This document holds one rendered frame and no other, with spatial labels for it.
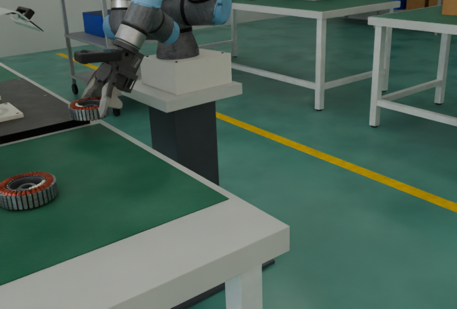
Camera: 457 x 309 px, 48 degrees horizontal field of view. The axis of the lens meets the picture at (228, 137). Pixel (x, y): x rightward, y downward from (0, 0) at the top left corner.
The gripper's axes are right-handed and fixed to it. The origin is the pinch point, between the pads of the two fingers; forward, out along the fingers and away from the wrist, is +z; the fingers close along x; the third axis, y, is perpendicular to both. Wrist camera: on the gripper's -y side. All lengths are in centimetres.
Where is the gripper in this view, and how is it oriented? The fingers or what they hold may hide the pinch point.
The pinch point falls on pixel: (88, 110)
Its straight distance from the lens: 140.6
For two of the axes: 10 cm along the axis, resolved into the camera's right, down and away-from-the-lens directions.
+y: 6.9, 3.2, 6.5
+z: -4.1, 9.1, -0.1
